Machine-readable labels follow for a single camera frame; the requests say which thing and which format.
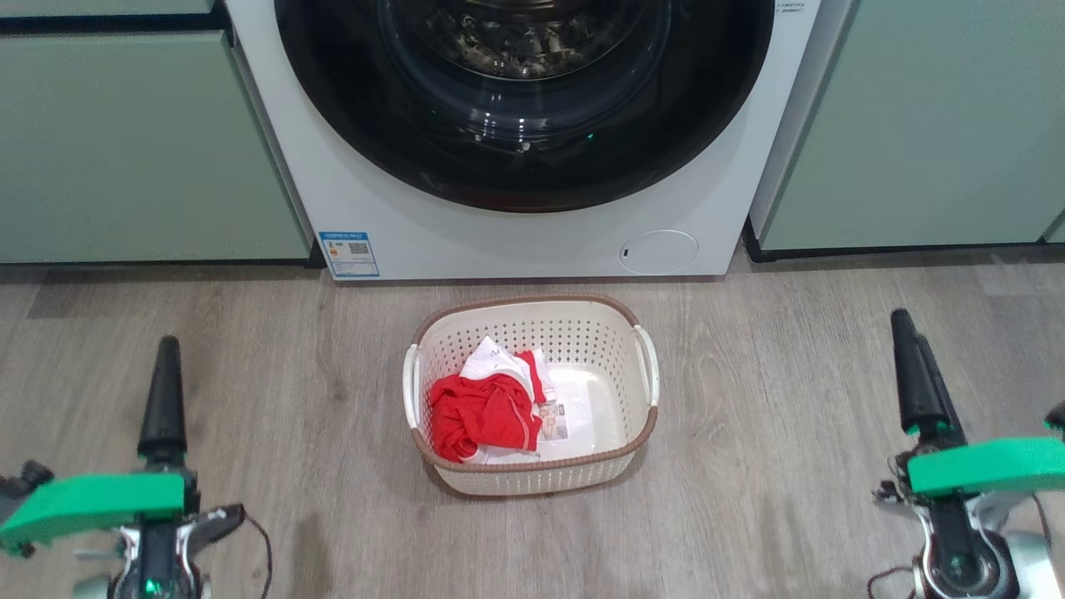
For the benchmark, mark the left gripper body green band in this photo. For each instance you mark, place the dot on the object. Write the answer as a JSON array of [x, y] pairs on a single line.
[[91, 503]]

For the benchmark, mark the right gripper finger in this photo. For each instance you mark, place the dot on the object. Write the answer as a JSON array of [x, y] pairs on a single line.
[[953, 416], [919, 383]]

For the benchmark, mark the basket product label sticker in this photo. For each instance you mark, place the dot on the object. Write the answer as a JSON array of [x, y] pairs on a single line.
[[553, 423]]

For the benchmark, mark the steel washer drum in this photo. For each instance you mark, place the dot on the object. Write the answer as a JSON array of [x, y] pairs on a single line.
[[532, 42]]

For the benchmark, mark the narrow pale green cabinet front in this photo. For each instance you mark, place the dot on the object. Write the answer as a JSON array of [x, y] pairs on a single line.
[[1058, 229]]

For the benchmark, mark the washing machine door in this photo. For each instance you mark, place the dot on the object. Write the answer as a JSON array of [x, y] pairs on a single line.
[[349, 108]]

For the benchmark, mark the wrist black camera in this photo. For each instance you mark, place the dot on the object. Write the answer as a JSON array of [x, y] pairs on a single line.
[[29, 478], [1058, 416]]

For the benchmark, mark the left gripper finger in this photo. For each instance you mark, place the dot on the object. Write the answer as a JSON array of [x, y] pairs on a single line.
[[163, 399]]

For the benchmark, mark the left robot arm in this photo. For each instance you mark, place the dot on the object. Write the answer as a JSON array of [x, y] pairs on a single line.
[[158, 570]]

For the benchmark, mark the round white filter cover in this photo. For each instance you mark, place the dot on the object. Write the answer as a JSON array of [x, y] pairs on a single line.
[[666, 252]]

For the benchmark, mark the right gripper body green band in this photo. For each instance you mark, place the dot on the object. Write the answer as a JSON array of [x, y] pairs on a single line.
[[990, 466]]

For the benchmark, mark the cream laundry basket brown rim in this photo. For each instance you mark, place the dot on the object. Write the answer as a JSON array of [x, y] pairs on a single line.
[[582, 333]]

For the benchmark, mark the blue energy label sticker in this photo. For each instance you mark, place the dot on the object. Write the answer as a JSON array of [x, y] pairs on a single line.
[[349, 254]]

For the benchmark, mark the white front-load washing machine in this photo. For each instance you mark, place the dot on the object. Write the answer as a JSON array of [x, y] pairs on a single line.
[[374, 200]]

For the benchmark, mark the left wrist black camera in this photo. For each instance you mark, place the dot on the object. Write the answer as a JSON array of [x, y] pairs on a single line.
[[29, 478]]

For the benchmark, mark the pale green drawer front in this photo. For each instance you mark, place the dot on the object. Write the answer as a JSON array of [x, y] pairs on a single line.
[[83, 7]]

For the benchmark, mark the white garment red trim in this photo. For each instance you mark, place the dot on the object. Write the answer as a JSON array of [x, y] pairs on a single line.
[[492, 362]]

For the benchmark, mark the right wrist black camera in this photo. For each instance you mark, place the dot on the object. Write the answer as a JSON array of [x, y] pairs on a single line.
[[1058, 416]]

